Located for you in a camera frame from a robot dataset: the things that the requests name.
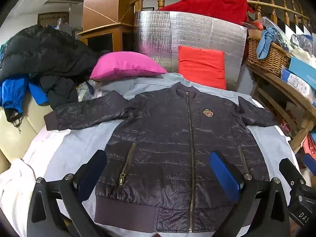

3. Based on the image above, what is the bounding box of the floral patterned cloth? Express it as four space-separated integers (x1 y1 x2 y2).
78 80 97 102

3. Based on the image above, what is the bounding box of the wooden cabinet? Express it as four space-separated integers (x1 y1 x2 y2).
77 0 136 53

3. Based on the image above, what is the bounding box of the black cloth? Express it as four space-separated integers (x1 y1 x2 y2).
39 75 79 109

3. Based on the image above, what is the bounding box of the red pillow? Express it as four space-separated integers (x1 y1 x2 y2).
178 46 227 90

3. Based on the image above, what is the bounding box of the blue box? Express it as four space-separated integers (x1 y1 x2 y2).
288 56 316 89

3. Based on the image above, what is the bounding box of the wooden shelf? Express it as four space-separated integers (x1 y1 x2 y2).
244 59 316 153

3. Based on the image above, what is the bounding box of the grey blanket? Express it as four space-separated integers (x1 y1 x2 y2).
25 73 300 237

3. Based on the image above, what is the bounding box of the blue jacket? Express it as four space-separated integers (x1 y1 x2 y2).
1 75 50 110

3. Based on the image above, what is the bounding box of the black puffer jacket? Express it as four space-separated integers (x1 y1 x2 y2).
0 25 99 79

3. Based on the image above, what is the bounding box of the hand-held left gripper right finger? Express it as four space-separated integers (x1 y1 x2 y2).
209 150 290 237

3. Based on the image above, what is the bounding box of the red velvet blanket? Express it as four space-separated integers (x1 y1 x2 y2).
158 0 255 26

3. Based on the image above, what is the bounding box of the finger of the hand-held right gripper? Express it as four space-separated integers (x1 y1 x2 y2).
279 158 304 190

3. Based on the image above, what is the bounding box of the dark quilted zip jacket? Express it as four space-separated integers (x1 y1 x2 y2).
44 82 278 234

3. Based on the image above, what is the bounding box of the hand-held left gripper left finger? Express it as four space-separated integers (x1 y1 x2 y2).
27 149 108 237

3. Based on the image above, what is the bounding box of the white patterned package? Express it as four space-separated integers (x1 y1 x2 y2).
281 69 316 106

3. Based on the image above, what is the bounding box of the pink pillow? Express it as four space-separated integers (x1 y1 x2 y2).
89 51 168 81

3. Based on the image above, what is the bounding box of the light blue cloth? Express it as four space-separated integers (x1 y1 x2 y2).
257 27 280 60

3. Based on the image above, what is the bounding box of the wicker basket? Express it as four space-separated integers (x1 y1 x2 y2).
247 36 292 72

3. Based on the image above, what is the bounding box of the red box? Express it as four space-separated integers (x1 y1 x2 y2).
302 133 316 156

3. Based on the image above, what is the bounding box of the silver foil mat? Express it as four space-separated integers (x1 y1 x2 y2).
134 11 248 84

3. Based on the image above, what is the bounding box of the cream sofa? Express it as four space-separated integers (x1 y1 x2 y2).
0 96 53 173

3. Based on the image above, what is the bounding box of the brown woven blind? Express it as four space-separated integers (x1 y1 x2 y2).
37 12 70 27

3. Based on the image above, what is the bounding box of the white blanket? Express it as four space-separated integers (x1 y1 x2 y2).
0 128 62 237

